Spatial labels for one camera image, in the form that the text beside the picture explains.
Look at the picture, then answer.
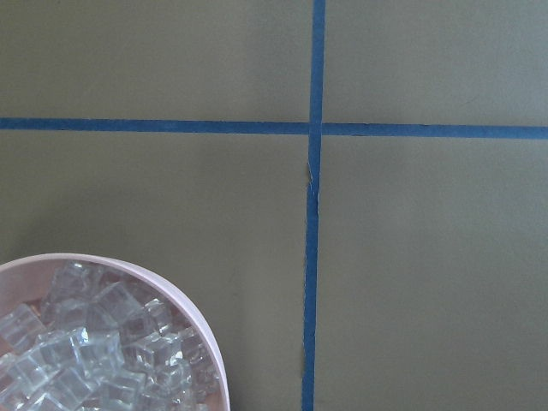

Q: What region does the pink bowl of ice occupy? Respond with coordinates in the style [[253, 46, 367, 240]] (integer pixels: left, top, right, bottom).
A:
[[1, 253, 230, 410]]

